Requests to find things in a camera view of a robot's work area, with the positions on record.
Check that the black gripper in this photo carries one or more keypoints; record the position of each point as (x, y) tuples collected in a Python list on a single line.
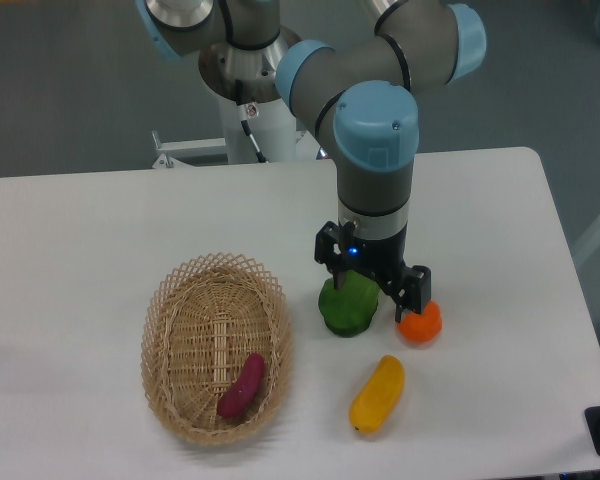
[(340, 250)]

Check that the purple sweet potato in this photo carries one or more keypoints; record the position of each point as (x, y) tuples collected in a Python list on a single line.
[(238, 397)]

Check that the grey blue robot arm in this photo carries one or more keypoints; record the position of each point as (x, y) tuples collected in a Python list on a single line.
[(358, 105)]

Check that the woven wicker basket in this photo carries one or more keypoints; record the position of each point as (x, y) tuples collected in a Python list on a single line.
[(205, 319)]

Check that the green bok choy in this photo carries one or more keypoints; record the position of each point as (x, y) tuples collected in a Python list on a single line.
[(348, 311)]

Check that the orange tangerine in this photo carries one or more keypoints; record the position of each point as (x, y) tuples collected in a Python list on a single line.
[(424, 327)]

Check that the yellow mango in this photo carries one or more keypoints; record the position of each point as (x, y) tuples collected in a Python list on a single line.
[(377, 399)]

